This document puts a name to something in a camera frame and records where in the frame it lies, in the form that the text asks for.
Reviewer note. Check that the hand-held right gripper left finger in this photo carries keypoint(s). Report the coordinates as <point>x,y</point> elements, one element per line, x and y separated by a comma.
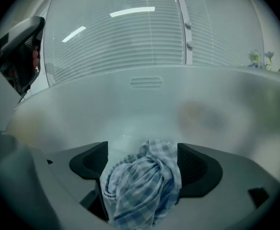
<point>87,162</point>

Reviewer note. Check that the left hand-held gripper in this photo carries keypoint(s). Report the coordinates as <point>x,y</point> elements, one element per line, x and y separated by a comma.
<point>17,44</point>

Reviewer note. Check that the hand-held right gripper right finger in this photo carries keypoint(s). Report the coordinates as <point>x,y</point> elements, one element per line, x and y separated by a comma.
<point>197,169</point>

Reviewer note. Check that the blue checked clothes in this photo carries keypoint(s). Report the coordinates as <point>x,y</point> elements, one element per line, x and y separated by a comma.
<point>142,181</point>

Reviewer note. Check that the clear plastic tray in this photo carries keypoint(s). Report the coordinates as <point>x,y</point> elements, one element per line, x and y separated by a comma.
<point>154,109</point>

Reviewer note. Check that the person's left hand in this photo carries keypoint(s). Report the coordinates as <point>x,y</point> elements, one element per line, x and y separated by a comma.
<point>35,59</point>

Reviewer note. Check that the window blinds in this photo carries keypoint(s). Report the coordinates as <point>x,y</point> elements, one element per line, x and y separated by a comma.
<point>120,39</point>

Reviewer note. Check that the flower bouquet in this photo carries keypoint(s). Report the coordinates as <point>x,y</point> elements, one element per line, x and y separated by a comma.
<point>262,59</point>

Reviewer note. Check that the white window frame post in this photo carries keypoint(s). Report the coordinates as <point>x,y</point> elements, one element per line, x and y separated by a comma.
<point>186,32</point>

